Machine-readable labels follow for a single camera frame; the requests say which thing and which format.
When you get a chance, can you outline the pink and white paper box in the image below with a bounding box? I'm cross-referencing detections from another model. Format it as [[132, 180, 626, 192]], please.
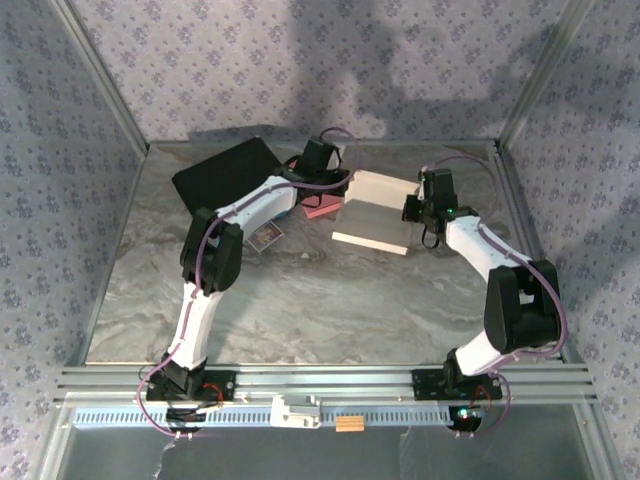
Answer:
[[301, 192, 346, 221]]

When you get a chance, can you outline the black connector box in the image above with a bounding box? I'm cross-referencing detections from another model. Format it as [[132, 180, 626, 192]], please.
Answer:
[[166, 407, 207, 434]]

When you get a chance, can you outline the small printed card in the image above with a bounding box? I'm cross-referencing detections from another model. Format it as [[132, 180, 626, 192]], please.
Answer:
[[248, 222, 283, 251]]

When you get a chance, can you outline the black case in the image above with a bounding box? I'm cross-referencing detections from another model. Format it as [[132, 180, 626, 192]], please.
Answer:
[[171, 137, 284, 221]]

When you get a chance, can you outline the black controller with light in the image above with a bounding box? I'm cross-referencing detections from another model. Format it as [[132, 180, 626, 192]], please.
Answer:
[[447, 404, 485, 432]]

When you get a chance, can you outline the white plastic clip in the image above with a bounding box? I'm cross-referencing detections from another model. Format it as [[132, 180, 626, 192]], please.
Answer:
[[269, 393, 322, 430]]

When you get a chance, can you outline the aluminium side rail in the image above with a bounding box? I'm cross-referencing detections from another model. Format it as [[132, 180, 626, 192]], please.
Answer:
[[492, 139, 599, 369]]

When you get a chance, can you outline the aluminium frame post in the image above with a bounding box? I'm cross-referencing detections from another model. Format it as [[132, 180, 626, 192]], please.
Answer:
[[497, 0, 596, 149], [49, 0, 150, 151]]

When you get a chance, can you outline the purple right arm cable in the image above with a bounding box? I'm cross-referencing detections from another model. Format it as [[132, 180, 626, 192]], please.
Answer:
[[422, 154, 569, 441]]

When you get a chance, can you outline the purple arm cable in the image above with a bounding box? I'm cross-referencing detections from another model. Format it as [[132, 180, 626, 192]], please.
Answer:
[[135, 127, 361, 441], [422, 154, 569, 441]]

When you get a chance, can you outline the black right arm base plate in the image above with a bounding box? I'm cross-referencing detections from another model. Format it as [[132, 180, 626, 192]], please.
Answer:
[[410, 368, 504, 402]]

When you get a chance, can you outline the aluminium frame rail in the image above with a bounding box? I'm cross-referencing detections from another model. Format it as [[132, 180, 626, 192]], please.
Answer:
[[54, 364, 599, 407]]

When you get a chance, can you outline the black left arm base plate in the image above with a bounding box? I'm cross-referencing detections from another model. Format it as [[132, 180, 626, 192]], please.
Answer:
[[146, 369, 237, 404]]

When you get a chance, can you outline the slotted cable tray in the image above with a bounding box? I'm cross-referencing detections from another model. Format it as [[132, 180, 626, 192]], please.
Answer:
[[72, 407, 459, 430]]

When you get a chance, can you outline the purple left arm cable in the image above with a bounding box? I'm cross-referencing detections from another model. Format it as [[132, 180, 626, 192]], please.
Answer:
[[135, 127, 361, 441]]

